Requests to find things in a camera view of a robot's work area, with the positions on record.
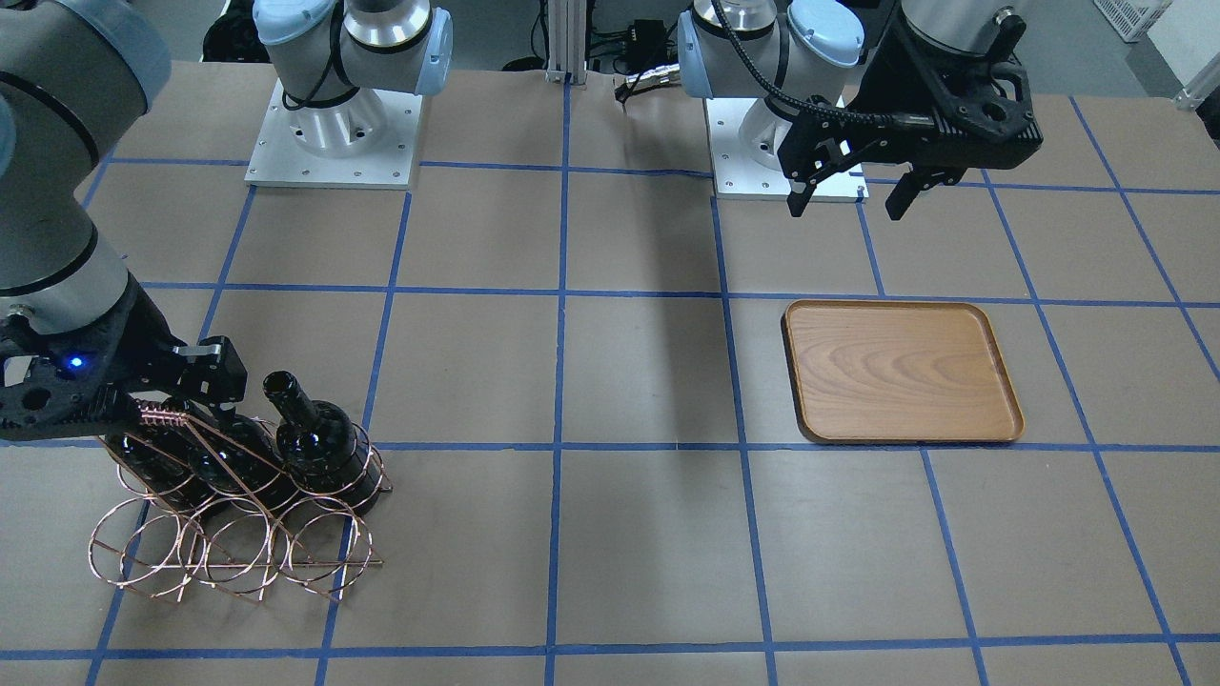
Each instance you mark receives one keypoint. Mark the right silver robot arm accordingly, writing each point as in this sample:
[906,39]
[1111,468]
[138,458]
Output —
[76,76]

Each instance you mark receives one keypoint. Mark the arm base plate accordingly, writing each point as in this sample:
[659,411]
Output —
[368,142]
[753,157]

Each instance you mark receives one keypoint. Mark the wooden tray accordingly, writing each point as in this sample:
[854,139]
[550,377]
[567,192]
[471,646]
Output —
[872,371]

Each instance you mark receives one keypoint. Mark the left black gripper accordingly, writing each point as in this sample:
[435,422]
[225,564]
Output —
[884,84]

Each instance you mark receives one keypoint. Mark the dark wine bottle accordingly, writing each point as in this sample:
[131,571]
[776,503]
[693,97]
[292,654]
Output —
[244,461]
[322,448]
[157,456]

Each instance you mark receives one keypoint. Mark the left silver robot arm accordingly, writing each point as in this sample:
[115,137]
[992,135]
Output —
[754,49]

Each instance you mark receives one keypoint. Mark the copper wire bottle basket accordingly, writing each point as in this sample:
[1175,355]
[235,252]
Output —
[233,545]

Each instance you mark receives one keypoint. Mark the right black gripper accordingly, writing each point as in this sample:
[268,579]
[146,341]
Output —
[145,335]

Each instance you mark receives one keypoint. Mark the aluminium frame post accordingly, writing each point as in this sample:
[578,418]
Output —
[567,40]

